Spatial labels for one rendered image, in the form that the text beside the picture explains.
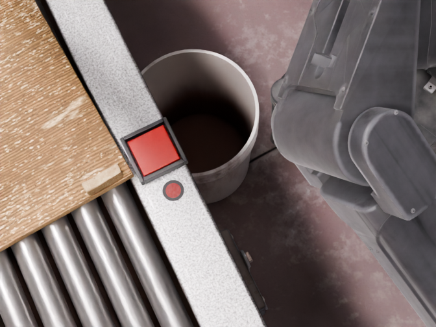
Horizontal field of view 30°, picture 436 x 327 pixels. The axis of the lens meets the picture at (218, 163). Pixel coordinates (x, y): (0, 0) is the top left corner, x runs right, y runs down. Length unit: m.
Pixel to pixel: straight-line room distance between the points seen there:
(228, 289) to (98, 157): 0.27
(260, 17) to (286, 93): 1.77
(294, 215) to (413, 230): 1.58
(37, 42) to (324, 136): 0.85
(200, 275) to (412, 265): 0.64
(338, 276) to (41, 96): 1.08
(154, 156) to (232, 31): 1.13
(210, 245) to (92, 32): 0.38
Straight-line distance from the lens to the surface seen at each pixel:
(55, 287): 1.20
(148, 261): 1.17
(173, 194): 1.19
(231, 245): 1.26
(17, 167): 1.23
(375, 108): 0.49
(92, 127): 1.22
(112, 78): 1.26
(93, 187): 1.16
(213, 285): 1.16
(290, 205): 2.12
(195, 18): 2.31
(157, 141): 1.20
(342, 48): 0.50
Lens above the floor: 2.07
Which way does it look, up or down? 74 degrees down
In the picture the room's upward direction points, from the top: 10 degrees counter-clockwise
